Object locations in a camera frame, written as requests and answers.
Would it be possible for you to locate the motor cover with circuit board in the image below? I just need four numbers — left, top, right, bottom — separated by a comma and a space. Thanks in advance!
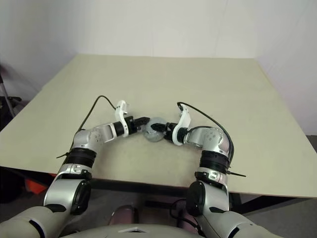
145, 117, 165, 139

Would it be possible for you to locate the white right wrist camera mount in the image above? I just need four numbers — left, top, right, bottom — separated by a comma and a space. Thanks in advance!
171, 104, 192, 146

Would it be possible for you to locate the grey robot torso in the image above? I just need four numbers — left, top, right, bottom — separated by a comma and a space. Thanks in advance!
0, 204, 284, 238

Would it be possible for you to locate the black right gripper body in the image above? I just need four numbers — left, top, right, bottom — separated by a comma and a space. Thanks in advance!
163, 121, 175, 142

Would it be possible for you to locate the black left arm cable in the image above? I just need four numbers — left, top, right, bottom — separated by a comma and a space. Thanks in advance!
78, 95, 117, 131

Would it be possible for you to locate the orange object under table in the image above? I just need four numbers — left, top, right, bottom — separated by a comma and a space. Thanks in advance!
26, 179, 50, 195

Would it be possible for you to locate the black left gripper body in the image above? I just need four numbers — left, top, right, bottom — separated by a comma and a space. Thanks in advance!
126, 116, 139, 134

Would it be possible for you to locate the dark maroon rounded shape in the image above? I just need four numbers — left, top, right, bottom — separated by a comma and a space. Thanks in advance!
112, 204, 139, 228

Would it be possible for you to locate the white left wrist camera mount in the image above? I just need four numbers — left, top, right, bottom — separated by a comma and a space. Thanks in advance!
114, 100, 131, 137

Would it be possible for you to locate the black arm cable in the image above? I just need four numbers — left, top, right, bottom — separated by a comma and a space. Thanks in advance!
78, 95, 117, 131
176, 101, 235, 172

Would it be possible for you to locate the black table frame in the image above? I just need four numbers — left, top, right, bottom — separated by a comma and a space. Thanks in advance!
0, 166, 317, 214

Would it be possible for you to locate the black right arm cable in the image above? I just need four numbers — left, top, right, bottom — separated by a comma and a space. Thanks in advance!
176, 101, 235, 172

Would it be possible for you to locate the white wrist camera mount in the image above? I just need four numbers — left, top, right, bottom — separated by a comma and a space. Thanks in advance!
171, 104, 192, 146
114, 100, 131, 137

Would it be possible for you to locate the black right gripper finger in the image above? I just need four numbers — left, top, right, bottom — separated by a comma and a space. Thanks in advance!
150, 123, 167, 133

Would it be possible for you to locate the grey purple chair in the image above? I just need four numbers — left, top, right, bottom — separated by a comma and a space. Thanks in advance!
0, 61, 23, 119

